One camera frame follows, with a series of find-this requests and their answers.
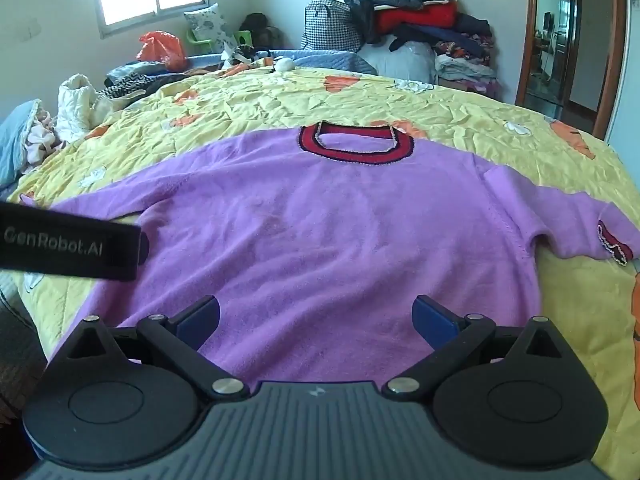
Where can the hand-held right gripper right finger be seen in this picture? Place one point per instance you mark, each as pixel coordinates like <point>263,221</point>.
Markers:
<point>431,321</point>

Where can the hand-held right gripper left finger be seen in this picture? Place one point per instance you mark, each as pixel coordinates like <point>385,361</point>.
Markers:
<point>201,321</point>

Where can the purple sweater with red collar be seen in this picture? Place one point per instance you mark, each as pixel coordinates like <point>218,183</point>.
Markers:
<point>320,240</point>

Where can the dark striped clothes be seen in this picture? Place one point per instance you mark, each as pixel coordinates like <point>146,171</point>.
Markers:
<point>135,80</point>

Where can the stack of folded clothes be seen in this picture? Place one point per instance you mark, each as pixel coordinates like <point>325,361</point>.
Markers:
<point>465,67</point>

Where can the pink ruffled cloth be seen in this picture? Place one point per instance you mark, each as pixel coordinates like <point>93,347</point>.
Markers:
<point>42,135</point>

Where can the light blue cloth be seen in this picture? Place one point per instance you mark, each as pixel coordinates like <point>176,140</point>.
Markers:
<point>12,140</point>

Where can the white quilted garment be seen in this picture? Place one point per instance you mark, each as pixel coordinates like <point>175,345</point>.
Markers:
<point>75,105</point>

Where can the orange plastic bag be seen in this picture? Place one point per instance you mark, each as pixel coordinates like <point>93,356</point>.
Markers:
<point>161,49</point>

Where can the yellow printed blanket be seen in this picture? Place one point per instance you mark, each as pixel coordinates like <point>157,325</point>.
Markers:
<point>240,100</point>

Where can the white wrapped bundle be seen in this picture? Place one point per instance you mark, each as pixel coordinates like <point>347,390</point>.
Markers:
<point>400,62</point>

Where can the floral pillow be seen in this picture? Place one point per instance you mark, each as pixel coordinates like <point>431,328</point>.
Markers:
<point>206,26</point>

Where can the white ball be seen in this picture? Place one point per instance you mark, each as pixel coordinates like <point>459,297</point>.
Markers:
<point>285,64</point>

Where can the green plastic chair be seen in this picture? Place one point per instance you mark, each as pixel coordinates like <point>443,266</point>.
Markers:
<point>245,38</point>

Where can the blue quilted cover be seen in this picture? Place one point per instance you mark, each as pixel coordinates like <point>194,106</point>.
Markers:
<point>320,59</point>

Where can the dark backpack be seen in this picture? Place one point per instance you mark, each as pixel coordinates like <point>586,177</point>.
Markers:
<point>256,25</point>

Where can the red folded garment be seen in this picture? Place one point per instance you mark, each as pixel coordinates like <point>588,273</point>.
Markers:
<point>417,17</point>

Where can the houndstooth bag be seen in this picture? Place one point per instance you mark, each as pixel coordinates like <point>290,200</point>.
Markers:
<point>330,27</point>

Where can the wooden door frame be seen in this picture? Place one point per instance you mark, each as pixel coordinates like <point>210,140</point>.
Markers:
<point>525,35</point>

